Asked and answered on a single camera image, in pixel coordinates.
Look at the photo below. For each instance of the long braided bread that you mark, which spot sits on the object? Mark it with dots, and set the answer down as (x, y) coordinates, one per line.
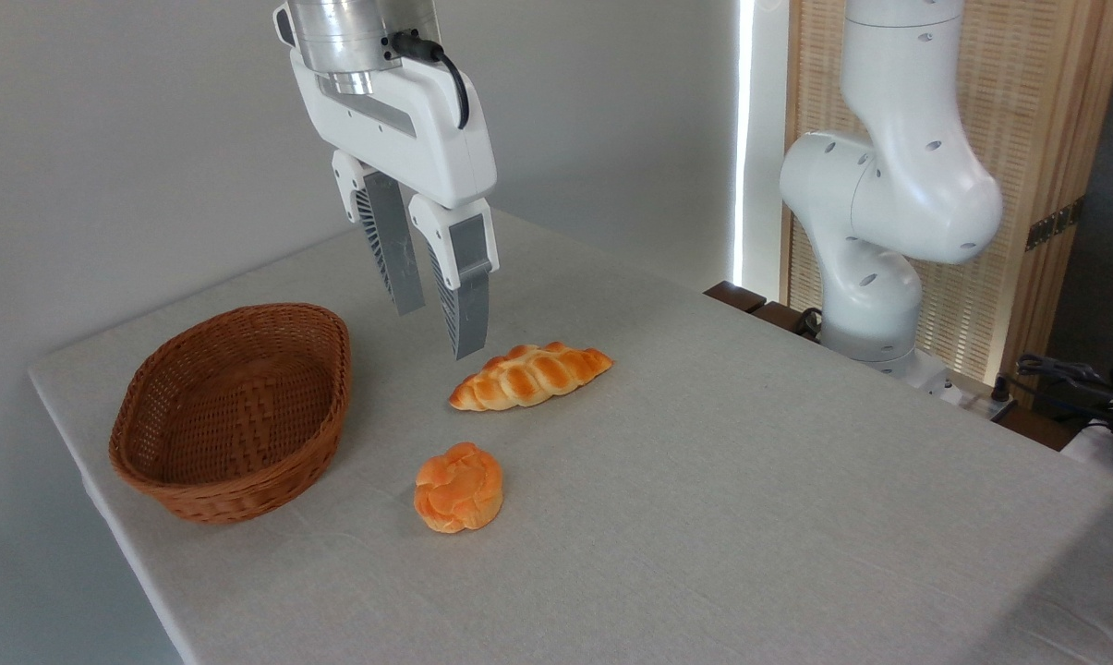
(528, 374)

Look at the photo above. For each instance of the dark metal screen hinge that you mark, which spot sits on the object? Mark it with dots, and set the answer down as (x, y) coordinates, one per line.
(1055, 224)

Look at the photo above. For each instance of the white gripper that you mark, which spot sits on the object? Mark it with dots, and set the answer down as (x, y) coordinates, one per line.
(399, 129)

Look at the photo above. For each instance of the round orange bread bun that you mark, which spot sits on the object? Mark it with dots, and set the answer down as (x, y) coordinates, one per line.
(459, 488)

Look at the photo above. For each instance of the brown wicker basket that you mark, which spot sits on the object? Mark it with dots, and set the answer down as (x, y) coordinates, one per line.
(233, 416)

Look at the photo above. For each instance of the wooden slatted folding screen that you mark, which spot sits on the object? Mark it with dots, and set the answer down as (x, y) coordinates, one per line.
(1036, 92)

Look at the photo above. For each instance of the grey tablecloth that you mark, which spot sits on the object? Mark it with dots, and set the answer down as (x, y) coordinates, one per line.
(704, 508)

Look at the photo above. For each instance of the white power strip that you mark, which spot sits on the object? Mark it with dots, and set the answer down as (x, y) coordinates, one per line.
(976, 402)

